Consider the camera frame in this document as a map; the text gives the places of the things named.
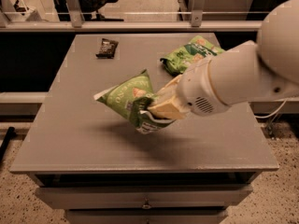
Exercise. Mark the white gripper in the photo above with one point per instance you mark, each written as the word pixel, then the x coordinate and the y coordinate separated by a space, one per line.
pixel 195 85

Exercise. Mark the green jalapeno chip bag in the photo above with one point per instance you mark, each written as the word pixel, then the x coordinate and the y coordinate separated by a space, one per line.
pixel 131 100

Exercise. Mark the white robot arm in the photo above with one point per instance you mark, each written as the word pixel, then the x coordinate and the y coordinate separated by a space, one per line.
pixel 262 70

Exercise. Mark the green rice chip bag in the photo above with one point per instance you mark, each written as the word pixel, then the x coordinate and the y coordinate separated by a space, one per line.
pixel 176 62

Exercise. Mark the dark brown snack bar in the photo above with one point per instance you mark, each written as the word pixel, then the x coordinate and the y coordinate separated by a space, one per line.
pixel 107 49

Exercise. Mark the grey upper drawer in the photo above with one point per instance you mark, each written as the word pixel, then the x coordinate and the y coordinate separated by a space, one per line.
pixel 144 197

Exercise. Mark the grey drawer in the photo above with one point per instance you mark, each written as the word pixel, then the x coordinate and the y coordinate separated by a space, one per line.
pixel 146 217
pixel 144 197

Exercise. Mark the grey metal railing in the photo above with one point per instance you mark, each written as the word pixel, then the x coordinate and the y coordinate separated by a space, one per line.
pixel 124 16

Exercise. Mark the black office chair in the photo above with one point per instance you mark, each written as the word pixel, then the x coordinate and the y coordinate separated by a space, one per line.
pixel 90 9

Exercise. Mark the grey lower drawer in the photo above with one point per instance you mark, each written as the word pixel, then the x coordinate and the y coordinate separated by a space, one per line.
pixel 146 217

